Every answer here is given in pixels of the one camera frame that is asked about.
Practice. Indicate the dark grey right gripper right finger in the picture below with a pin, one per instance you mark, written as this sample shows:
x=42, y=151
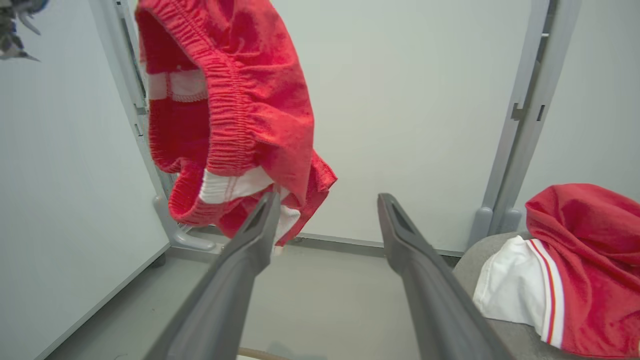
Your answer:
x=440, y=305

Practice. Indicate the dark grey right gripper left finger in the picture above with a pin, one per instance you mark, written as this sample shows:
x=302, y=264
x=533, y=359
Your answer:
x=225, y=300

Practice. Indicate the red jersey with white sleeves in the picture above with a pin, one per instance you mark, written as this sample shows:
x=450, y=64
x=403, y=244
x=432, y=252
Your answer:
x=590, y=260

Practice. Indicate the red shorts with white stripe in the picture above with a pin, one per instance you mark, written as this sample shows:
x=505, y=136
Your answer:
x=265, y=100

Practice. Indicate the dark spiky plant leaves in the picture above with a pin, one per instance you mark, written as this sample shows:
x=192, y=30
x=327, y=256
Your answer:
x=12, y=35

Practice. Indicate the grey partition post with foot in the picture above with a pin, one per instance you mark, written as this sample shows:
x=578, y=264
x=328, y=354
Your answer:
x=130, y=100
x=525, y=125

